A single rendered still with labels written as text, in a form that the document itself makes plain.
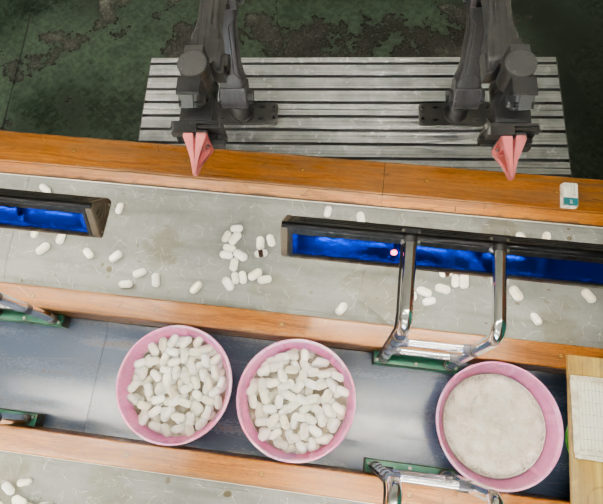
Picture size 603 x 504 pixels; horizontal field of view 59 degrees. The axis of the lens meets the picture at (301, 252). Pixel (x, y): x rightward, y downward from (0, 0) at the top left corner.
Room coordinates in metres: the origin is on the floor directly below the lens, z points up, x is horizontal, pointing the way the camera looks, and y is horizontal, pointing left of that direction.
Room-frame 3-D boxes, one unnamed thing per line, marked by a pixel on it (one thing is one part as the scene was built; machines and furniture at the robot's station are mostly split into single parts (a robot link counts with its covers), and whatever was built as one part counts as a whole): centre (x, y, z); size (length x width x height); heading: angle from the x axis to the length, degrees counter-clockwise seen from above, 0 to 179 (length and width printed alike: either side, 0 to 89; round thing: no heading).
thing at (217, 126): (0.62, 0.15, 1.07); 0.10 x 0.07 x 0.07; 78
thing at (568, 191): (0.43, -0.66, 0.78); 0.06 x 0.04 x 0.02; 163
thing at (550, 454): (-0.05, -0.35, 0.72); 0.27 x 0.27 x 0.10
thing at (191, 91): (0.62, 0.15, 1.13); 0.07 x 0.06 x 0.11; 78
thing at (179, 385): (0.16, 0.34, 0.72); 0.24 x 0.24 x 0.06
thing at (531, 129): (0.49, -0.44, 1.07); 0.10 x 0.07 x 0.07; 78
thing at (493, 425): (-0.05, -0.35, 0.71); 0.22 x 0.22 x 0.06
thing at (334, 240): (0.26, -0.27, 1.08); 0.62 x 0.08 x 0.07; 73
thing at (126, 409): (0.16, 0.34, 0.72); 0.27 x 0.27 x 0.10
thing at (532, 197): (0.65, 0.07, 0.67); 1.81 x 0.12 x 0.19; 73
